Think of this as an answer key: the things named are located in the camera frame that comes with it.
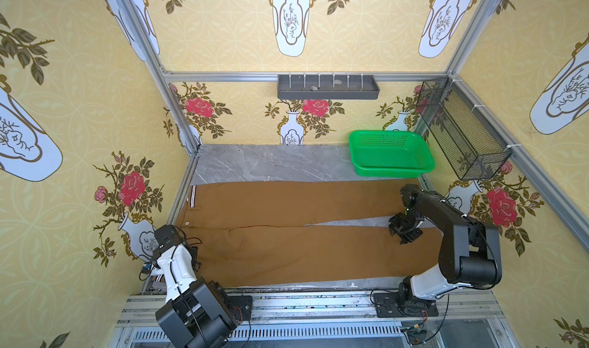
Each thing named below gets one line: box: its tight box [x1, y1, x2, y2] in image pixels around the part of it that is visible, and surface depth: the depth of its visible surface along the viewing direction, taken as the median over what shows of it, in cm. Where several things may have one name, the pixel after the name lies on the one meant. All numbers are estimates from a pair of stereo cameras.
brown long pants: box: [177, 180, 445, 288], surface depth 91 cm
